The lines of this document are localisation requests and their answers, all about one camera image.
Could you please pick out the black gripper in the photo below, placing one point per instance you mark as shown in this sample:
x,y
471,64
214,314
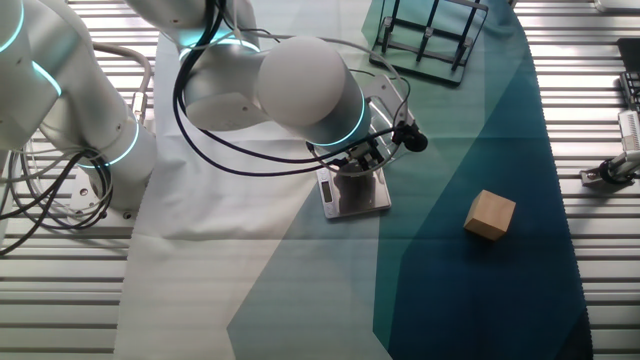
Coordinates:
x,y
362,155

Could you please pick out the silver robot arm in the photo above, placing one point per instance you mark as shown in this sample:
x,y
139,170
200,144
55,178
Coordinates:
x,y
300,85

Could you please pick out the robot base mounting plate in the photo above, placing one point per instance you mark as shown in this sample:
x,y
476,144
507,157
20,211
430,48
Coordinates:
x,y
82,192

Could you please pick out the silver digital kitchen scale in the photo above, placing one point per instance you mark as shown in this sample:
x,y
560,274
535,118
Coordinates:
x,y
357,195

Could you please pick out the wooden cube block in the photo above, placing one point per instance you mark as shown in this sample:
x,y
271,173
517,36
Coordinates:
x,y
490,215

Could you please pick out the teal white blue tablecloth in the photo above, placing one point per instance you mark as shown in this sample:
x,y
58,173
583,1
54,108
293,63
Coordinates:
x,y
225,250

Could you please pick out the black flat panel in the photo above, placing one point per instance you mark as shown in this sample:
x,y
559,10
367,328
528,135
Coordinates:
x,y
630,55

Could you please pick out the small camera mount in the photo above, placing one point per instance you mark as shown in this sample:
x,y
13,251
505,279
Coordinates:
x,y
607,172

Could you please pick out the small silver camera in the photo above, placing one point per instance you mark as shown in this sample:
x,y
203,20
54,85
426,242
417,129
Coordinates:
x,y
631,131

